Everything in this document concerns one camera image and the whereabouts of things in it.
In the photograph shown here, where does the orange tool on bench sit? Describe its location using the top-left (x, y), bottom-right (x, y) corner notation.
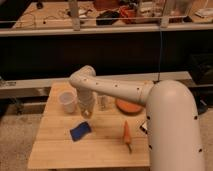
top-left (119, 6), bottom-right (136, 24)

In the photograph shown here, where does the black bag on bench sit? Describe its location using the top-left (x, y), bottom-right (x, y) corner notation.
top-left (96, 11), bottom-right (120, 25)

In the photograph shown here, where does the small black white card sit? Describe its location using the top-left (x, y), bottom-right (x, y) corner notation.
top-left (139, 121), bottom-right (147, 134)

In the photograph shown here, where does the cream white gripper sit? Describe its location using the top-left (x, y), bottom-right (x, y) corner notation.
top-left (77, 89), bottom-right (95, 118)

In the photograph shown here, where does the light wooden table board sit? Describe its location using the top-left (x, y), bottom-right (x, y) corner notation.
top-left (28, 82), bottom-right (149, 169)

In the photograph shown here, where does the grey metal rail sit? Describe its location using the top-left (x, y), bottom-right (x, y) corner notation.
top-left (0, 23), bottom-right (213, 37)

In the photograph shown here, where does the grey vertical post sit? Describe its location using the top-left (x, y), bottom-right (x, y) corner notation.
top-left (68, 0), bottom-right (80, 31)

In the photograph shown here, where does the translucent white plastic cup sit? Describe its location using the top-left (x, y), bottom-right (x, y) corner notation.
top-left (58, 91), bottom-right (77, 113)

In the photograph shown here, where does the orange carrot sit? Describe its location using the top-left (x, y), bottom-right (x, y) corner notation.
top-left (123, 121), bottom-right (132, 154)

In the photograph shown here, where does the orange round plate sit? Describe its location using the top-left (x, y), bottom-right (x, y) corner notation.
top-left (115, 99), bottom-right (143, 114)

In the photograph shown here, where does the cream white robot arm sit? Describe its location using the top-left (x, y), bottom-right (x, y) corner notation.
top-left (69, 65), bottom-right (205, 171)

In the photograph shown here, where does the blue sponge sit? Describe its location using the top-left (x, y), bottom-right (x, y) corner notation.
top-left (70, 122), bottom-right (92, 141)

